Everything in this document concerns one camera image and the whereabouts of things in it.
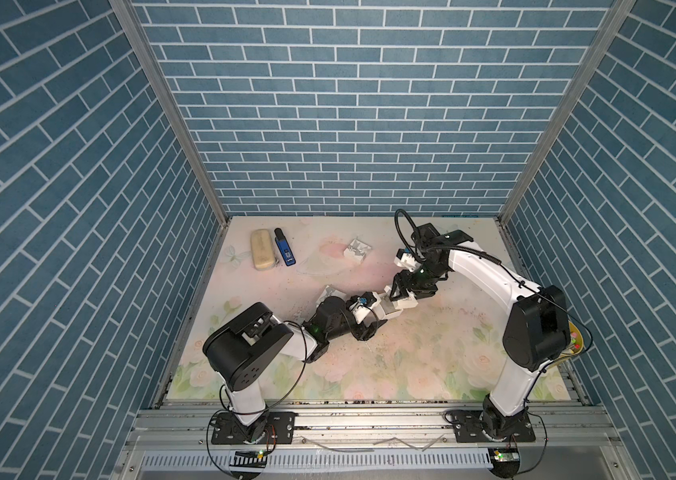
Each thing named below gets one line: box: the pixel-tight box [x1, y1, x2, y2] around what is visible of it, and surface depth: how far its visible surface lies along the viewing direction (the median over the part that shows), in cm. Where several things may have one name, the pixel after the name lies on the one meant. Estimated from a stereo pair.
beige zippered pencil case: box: [251, 228, 276, 271], surface depth 110 cm
